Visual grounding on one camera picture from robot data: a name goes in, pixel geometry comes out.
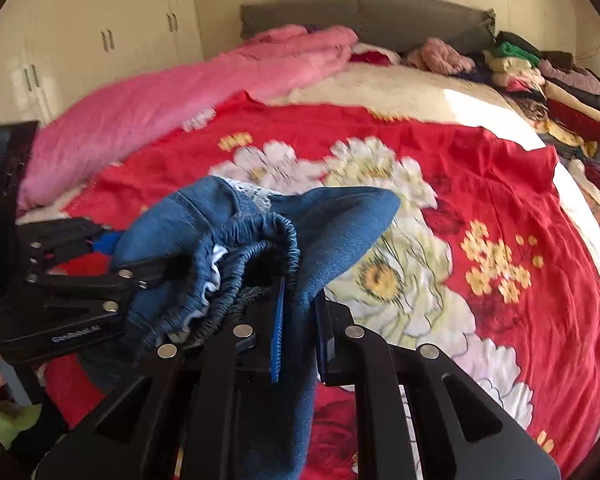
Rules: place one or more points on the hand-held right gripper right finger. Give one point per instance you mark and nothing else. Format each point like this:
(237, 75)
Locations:
(324, 350)

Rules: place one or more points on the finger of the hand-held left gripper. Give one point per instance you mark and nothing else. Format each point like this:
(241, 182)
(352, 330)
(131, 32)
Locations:
(80, 282)
(60, 235)

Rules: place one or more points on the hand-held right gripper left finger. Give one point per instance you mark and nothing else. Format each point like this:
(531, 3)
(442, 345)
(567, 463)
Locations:
(279, 330)

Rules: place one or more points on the blue denim pants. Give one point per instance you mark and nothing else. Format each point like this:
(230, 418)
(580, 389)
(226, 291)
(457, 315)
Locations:
(340, 220)

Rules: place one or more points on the pink fuzzy blanket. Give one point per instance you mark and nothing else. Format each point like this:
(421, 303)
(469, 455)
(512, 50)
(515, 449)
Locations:
(155, 110)

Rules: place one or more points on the green fleece cloth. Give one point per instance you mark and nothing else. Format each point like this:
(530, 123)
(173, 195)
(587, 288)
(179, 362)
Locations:
(5, 425)

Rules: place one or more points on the cream wardrobe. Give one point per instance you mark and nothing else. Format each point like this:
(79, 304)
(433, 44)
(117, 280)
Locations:
(105, 0)

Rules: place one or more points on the red floral blanket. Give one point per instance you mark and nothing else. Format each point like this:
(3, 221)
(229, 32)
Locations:
(480, 185)

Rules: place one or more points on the maroon cloth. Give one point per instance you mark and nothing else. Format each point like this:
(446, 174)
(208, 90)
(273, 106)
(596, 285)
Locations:
(375, 57)

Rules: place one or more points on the pink fluffy garment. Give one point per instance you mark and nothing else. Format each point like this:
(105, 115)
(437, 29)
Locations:
(440, 55)

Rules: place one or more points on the grey headboard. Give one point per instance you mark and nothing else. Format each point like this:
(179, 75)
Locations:
(380, 20)

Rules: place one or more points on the pile of folded clothes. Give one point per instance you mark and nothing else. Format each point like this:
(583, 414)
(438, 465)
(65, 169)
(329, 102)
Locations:
(545, 85)

